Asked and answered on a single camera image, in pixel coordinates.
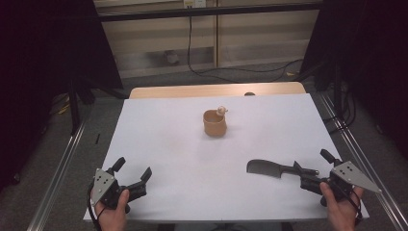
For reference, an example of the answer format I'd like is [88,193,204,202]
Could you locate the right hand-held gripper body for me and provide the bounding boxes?
[319,160,383,207]

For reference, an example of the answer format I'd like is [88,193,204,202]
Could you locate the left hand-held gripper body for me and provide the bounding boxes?
[90,167,130,211]

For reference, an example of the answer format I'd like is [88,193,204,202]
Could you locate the dark plastic comb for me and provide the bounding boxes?
[245,159,320,179]

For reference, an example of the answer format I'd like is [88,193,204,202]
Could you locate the tan cup with small figure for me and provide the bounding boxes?
[202,106,229,139]

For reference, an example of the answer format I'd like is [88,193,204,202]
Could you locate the person's left hand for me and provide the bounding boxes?
[90,189,131,231]

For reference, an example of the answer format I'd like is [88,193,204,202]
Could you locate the person's right hand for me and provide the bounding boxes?
[319,181,366,231]

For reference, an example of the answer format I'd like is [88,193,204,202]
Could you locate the black metal stand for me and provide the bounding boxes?
[67,79,82,135]

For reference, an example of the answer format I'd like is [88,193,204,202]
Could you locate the black curtain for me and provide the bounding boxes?
[300,0,408,159]
[0,0,125,193]

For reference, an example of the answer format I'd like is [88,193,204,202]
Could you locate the light wooden table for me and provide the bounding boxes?
[128,81,307,100]

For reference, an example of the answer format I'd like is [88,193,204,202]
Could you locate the black horizontal bar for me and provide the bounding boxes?
[95,2,322,23]

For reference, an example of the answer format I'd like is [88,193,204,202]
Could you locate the metal floor rail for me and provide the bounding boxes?
[26,120,87,231]
[319,93,408,231]

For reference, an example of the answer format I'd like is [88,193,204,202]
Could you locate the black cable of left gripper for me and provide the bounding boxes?
[87,182,107,231]

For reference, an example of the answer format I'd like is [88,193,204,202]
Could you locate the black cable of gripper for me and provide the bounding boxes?
[333,179,364,226]
[87,182,107,231]

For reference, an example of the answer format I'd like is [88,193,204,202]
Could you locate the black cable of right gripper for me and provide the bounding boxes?
[333,179,364,226]

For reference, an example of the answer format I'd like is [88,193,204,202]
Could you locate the black floor cables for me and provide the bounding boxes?
[322,89,358,135]

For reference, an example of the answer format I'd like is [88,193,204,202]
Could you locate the round grey wall fitting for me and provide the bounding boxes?
[164,49,181,65]

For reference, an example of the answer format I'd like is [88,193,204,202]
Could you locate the long black wall cable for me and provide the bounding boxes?
[187,13,304,84]

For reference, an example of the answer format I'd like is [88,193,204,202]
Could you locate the white wall socket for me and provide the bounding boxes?
[183,0,207,9]

